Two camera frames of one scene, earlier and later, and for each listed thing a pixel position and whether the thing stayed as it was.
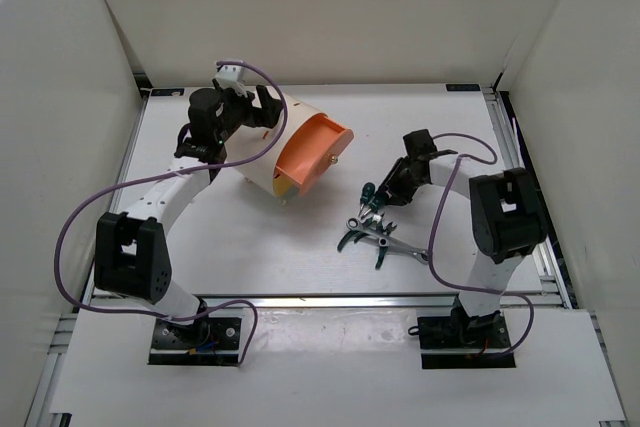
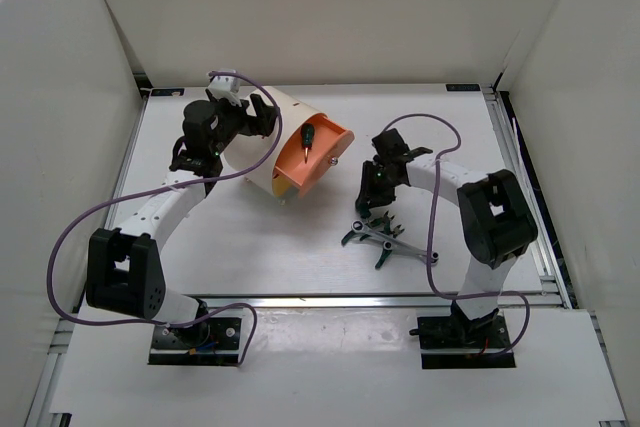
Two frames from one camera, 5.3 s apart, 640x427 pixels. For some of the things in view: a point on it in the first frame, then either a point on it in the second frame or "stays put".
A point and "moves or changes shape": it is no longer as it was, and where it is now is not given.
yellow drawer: [285, 187] stays put
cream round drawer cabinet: [250, 142] stays put
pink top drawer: [310, 149] stays put
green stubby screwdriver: [366, 194] moves or changes shape
